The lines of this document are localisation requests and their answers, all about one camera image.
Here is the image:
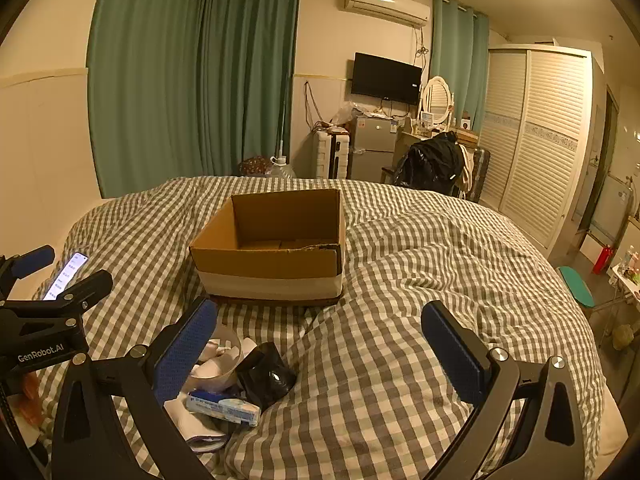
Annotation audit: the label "white air conditioner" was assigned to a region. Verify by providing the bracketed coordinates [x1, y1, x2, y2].
[342, 0, 432, 28]

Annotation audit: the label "brown patterned bag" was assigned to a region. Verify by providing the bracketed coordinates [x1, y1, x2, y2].
[237, 156, 273, 177]

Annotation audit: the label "white oval mirror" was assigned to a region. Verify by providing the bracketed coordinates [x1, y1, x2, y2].
[420, 76, 456, 128]

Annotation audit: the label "dark suitcase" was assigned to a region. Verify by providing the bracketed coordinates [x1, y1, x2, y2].
[470, 147, 492, 203]

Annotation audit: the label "small silver fridge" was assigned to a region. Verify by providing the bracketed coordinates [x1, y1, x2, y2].
[347, 115, 401, 181]

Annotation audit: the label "brown cardboard box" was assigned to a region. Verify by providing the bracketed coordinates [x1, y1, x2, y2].
[189, 189, 346, 306]

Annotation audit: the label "person's left hand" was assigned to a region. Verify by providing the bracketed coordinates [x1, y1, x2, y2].
[12, 371, 43, 431]

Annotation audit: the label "narrow green curtain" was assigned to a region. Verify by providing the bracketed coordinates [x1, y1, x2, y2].
[431, 0, 490, 131]

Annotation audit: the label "clear plastic bag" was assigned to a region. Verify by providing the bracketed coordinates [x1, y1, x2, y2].
[332, 101, 366, 126]

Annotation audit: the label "white suitcase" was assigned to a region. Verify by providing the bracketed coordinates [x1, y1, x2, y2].
[312, 130, 351, 179]

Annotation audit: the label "red fire extinguisher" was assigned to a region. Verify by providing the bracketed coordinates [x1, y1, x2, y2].
[592, 244, 612, 275]

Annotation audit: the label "green oval board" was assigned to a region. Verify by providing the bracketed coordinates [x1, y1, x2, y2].
[557, 266, 596, 308]

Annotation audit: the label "dressing table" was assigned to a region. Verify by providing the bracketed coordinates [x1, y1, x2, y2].
[395, 120, 482, 161]

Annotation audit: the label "dark door frame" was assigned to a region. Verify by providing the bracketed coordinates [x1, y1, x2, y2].
[585, 85, 622, 233]

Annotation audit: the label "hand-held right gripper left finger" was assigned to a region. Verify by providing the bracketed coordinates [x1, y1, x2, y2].
[50, 296, 219, 480]

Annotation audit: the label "black wall television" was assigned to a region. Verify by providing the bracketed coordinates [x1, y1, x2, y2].
[351, 52, 423, 106]

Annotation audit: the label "grey checked blanket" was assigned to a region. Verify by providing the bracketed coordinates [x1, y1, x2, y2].
[30, 176, 608, 480]

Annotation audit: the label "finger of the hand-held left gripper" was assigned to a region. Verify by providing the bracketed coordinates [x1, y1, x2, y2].
[47, 270, 114, 311]
[0, 245, 56, 293]

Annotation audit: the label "smartphone with lit screen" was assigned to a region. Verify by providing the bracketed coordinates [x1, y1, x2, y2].
[42, 253, 88, 302]

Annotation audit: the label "wall cables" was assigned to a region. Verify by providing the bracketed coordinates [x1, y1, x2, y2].
[302, 80, 326, 126]

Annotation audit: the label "clear water jug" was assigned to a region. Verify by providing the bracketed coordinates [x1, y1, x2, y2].
[265, 156, 296, 179]

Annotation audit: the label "black plastic bag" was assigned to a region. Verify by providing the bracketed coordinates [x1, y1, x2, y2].
[235, 342, 298, 411]

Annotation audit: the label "white louvred wardrobe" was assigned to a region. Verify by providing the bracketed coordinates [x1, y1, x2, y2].
[475, 45, 596, 256]

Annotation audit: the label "green window curtain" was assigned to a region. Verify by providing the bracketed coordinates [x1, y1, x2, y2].
[87, 0, 211, 198]
[200, 0, 303, 178]

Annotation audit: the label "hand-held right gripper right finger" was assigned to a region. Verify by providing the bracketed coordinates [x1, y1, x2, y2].
[421, 301, 586, 480]

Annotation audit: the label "black jacket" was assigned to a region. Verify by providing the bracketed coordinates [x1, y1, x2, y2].
[395, 131, 466, 196]

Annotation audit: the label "wide tape roll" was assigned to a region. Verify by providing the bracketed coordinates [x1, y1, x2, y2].
[200, 327, 258, 393]

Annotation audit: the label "cluttered side table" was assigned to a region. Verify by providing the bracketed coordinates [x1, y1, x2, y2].
[607, 245, 640, 303]

